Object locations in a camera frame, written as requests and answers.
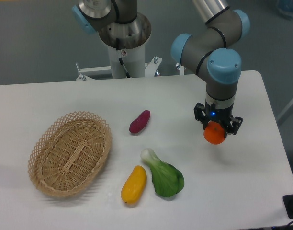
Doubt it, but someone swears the yellow mango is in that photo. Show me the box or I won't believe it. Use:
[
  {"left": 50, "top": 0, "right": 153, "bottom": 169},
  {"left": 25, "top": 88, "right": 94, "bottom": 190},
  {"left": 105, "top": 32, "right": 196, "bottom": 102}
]
[{"left": 121, "top": 165, "right": 147, "bottom": 205}]

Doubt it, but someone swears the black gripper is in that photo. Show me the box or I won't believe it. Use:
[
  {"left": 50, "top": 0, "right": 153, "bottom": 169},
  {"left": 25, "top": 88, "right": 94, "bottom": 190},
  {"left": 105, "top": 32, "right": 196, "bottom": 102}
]
[{"left": 193, "top": 100, "right": 243, "bottom": 138}]

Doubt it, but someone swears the purple sweet potato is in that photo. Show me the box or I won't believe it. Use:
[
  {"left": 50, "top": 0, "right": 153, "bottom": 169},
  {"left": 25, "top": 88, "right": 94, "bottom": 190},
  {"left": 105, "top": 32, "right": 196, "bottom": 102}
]
[{"left": 129, "top": 110, "right": 151, "bottom": 134}]

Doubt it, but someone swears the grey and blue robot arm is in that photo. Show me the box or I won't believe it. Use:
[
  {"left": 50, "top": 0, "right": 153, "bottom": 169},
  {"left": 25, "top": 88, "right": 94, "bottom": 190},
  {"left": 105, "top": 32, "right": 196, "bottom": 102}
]
[{"left": 72, "top": 0, "right": 250, "bottom": 135}]

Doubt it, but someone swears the blue object in corner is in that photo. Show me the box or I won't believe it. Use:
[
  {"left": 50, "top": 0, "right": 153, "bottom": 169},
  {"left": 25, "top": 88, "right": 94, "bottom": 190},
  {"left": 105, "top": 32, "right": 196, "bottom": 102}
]
[{"left": 276, "top": 0, "right": 293, "bottom": 21}]

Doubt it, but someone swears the woven wicker basket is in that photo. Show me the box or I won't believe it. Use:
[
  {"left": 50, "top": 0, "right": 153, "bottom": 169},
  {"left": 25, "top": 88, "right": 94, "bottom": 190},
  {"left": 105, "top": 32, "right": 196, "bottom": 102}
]
[{"left": 28, "top": 111, "right": 112, "bottom": 198}]

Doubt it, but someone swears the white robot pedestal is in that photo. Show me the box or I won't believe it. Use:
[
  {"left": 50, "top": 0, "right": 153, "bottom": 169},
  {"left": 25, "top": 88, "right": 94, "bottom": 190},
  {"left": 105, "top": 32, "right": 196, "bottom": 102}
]
[{"left": 75, "top": 13, "right": 185, "bottom": 81}]

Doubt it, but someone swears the green bok choy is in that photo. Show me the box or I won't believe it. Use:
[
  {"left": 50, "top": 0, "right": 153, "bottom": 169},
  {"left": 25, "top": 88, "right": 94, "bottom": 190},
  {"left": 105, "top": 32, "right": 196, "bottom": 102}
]
[{"left": 140, "top": 148, "right": 185, "bottom": 198}]

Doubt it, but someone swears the orange fruit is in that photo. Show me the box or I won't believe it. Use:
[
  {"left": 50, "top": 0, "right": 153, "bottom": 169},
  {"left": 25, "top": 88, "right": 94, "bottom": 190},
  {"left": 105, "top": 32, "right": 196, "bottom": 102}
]
[{"left": 203, "top": 121, "right": 225, "bottom": 145}]

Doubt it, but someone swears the black cable on pedestal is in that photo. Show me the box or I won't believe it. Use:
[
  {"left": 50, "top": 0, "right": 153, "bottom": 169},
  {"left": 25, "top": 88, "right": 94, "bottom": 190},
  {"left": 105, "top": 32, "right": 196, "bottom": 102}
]
[{"left": 116, "top": 37, "right": 132, "bottom": 79}]

